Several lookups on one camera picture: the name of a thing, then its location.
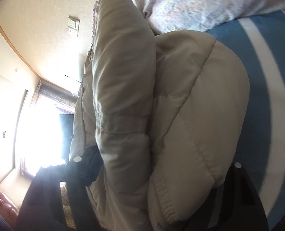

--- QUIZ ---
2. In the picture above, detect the beige puffer jacket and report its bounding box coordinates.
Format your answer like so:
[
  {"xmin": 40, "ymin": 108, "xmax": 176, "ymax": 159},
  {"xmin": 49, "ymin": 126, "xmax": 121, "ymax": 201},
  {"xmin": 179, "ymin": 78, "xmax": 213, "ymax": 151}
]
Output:
[{"xmin": 70, "ymin": 0, "xmax": 251, "ymax": 231}]

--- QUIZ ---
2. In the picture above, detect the pink floral duvet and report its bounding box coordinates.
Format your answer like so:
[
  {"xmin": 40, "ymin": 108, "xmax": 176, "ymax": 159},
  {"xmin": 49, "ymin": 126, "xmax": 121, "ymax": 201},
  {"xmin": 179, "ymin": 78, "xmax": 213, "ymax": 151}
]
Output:
[{"xmin": 108, "ymin": 0, "xmax": 285, "ymax": 34}]

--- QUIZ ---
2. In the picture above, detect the wall switch panel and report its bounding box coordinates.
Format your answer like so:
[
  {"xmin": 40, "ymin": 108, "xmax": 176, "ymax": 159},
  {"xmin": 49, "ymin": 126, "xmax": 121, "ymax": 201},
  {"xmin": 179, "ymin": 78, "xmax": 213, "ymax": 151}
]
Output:
[{"xmin": 67, "ymin": 16, "xmax": 80, "ymax": 37}]

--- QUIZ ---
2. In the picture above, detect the black flat screen television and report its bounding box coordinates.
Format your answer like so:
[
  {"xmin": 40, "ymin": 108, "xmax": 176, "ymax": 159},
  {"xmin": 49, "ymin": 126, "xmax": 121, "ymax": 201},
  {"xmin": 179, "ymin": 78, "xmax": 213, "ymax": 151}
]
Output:
[{"xmin": 59, "ymin": 114, "xmax": 75, "ymax": 162}]

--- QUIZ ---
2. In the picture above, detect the beige shaggy rug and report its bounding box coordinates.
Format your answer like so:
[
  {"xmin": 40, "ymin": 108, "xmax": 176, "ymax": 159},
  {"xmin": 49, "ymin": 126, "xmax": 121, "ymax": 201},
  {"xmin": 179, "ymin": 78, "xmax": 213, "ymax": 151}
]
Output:
[{"xmin": 60, "ymin": 182, "xmax": 79, "ymax": 225}]

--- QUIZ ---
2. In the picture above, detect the bright window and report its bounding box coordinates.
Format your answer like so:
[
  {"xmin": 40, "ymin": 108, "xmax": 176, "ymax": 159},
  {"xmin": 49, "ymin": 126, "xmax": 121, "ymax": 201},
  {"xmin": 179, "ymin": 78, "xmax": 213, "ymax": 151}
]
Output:
[{"xmin": 17, "ymin": 94, "xmax": 72, "ymax": 181}]

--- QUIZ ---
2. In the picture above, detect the brown window blind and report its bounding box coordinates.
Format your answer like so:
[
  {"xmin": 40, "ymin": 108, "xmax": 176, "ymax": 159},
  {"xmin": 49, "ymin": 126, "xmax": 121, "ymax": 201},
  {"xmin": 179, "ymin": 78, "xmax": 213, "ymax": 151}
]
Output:
[{"xmin": 35, "ymin": 82, "xmax": 77, "ymax": 115}]

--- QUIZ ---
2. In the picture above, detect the blue white striped bed sheet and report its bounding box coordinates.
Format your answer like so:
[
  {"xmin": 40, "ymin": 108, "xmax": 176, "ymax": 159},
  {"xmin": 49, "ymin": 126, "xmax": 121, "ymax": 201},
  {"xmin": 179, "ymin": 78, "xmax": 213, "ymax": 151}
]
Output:
[{"xmin": 205, "ymin": 9, "xmax": 285, "ymax": 231}]

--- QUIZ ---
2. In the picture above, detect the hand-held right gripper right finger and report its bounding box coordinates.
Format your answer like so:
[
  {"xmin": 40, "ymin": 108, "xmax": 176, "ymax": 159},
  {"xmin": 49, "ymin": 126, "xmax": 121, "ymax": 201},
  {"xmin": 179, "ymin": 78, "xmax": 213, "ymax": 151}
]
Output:
[{"xmin": 186, "ymin": 161, "xmax": 269, "ymax": 231}]

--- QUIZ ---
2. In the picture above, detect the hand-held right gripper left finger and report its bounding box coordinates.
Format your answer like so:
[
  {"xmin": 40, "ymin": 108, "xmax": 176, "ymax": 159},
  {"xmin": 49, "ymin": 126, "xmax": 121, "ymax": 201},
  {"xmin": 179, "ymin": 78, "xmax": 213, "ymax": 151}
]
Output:
[{"xmin": 16, "ymin": 146, "xmax": 103, "ymax": 231}]

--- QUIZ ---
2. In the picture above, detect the person's face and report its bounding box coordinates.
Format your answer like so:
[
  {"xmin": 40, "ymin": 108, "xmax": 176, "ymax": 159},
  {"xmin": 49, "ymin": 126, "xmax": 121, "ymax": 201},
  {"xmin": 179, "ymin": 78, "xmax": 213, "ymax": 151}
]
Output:
[{"xmin": 0, "ymin": 177, "xmax": 19, "ymax": 225}]

